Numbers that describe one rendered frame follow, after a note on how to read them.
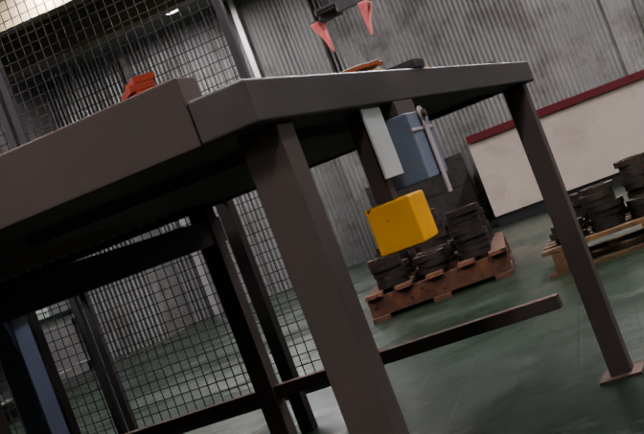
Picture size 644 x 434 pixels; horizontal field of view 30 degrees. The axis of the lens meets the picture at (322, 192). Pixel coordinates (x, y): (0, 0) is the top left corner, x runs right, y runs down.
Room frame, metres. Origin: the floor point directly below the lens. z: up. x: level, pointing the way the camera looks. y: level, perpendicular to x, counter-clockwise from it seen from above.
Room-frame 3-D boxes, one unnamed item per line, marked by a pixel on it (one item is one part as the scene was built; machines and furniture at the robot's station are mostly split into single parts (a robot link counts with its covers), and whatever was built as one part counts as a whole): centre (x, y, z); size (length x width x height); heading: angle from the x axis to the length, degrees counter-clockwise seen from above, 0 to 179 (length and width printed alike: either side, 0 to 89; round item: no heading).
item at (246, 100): (2.48, -0.28, 0.88); 2.08 x 0.09 x 0.06; 160
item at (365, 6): (2.73, -0.22, 1.10); 0.07 x 0.07 x 0.09; 75
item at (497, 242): (7.47, -0.53, 0.24); 1.30 x 0.90 x 0.48; 169
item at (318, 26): (2.75, -0.15, 1.10); 0.07 x 0.07 x 0.09; 75
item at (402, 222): (1.95, -0.10, 0.74); 0.09 x 0.08 x 0.24; 160
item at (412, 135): (2.12, -0.16, 0.77); 0.14 x 0.11 x 0.18; 160
